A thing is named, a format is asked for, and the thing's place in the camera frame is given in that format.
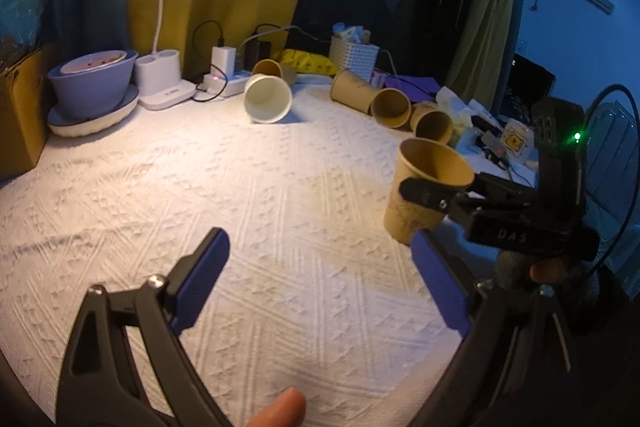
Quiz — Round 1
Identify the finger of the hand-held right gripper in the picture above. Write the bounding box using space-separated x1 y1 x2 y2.
469 173 542 208
400 177 482 214

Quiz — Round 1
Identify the green plastic bag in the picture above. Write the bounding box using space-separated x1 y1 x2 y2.
0 0 48 58

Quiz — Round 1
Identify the white crumpled tissue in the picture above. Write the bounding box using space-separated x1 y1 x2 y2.
436 86 493 142

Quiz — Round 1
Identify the yellow bag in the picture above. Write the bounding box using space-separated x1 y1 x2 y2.
274 49 339 76

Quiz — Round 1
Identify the white charger plug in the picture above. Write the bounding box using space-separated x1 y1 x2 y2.
210 46 238 74

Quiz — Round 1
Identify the white desk lamp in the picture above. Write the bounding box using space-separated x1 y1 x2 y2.
112 0 234 112

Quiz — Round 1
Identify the white paper cup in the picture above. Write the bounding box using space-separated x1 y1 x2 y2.
243 74 293 124

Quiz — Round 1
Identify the person's right hand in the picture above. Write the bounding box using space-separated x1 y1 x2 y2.
500 251 570 290

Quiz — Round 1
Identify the white textured bedspread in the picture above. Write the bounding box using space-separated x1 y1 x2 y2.
0 74 506 427

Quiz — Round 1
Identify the white woven basket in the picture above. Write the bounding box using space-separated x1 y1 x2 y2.
328 36 382 78

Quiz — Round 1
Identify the white inner bowl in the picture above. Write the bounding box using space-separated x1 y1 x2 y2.
61 50 128 75

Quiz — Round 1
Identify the white scalloped plate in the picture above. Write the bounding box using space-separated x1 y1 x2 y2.
47 84 140 138

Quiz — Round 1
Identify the yellow curtain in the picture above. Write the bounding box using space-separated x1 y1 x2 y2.
444 0 522 100

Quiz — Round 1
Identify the person's left hand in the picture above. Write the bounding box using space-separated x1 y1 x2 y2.
239 388 307 427

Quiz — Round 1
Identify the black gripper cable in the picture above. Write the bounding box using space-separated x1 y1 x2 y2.
580 83 640 275

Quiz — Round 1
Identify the purple cloth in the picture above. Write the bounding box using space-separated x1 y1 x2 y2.
381 75 442 102

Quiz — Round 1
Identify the small bear print box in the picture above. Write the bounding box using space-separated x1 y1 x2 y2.
500 121 537 165

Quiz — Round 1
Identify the brown paper cup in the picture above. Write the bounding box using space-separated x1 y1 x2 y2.
370 88 412 130
383 138 475 245
410 103 454 146
251 59 299 86
330 69 381 115

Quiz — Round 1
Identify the white power strip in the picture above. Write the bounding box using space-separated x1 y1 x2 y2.
202 68 252 98

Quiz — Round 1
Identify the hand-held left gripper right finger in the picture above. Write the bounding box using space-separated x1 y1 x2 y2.
411 229 576 427

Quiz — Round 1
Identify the black power adapter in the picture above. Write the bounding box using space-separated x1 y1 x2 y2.
244 40 272 66

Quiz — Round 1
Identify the black charger cable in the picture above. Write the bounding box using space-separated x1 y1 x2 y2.
191 20 227 102

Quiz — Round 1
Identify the cardboard box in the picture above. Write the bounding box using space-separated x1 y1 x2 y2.
0 43 57 182

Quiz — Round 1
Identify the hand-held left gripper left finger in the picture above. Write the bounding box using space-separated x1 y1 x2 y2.
56 228 232 427

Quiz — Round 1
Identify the purple bowl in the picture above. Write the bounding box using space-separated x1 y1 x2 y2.
48 49 140 119

